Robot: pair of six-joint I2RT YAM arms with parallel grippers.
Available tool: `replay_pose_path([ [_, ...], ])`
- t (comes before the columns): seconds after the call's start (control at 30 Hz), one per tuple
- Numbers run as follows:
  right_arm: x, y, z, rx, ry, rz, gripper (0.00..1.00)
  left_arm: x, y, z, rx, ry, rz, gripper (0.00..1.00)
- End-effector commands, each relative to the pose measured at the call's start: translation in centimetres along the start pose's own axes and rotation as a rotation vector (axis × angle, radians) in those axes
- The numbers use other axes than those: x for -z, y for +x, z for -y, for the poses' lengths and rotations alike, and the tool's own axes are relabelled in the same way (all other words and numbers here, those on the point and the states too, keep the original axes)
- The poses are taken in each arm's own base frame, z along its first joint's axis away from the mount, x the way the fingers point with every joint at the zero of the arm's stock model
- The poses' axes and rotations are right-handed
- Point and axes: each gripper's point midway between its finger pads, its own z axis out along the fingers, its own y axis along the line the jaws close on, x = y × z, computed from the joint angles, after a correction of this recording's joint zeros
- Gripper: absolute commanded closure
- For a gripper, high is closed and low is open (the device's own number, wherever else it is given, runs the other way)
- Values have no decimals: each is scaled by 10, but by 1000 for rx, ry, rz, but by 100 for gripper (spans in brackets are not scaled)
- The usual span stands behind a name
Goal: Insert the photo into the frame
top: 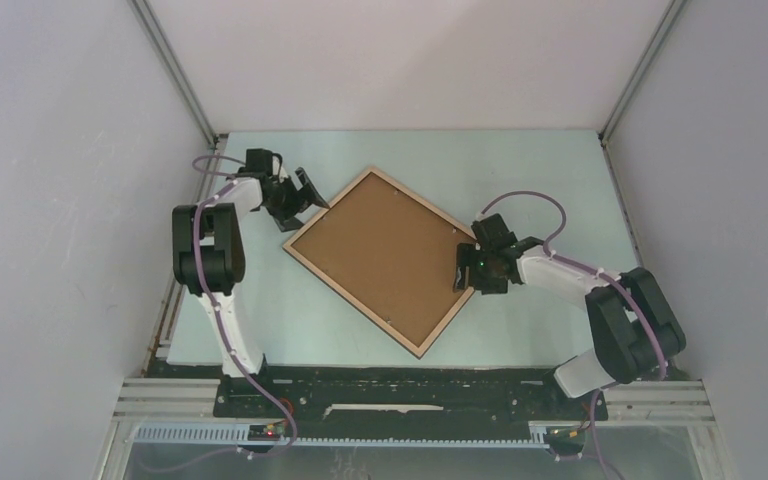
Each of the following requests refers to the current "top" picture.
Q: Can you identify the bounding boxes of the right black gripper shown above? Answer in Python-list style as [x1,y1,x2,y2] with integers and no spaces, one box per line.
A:
[452,243,509,296]

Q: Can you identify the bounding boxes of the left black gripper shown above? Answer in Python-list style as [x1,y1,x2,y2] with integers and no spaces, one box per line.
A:
[264,169,329,233]

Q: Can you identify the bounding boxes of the brown cardboard backing board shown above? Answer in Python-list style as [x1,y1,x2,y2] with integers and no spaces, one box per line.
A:
[290,172,475,350]

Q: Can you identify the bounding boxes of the wooden picture frame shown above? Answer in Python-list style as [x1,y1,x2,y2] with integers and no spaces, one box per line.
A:
[282,165,479,360]

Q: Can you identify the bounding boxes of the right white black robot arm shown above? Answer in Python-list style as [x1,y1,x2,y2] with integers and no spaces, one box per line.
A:
[454,214,686,418]

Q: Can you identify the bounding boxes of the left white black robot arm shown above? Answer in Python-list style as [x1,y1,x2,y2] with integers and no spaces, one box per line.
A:
[171,148,329,378]

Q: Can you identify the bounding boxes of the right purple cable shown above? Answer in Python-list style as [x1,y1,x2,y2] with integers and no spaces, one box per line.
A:
[479,190,670,478]

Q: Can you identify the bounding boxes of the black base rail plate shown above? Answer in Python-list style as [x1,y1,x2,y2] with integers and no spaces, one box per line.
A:
[213,365,607,440]

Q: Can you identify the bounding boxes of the aluminium frame rails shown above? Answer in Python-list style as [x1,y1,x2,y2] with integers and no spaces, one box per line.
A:
[113,378,716,427]

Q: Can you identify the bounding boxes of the white cable duct strip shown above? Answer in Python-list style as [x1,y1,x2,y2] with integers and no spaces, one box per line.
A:
[131,422,548,449]

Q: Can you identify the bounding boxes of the left corner aluminium post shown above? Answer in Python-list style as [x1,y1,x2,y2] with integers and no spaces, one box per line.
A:
[127,0,219,148]

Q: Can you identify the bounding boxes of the corner aluminium post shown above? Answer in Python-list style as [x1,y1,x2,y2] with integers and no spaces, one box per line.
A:
[127,0,219,148]
[599,0,690,146]

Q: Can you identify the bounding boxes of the right corner aluminium post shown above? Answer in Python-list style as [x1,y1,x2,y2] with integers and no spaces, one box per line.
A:
[599,0,690,146]

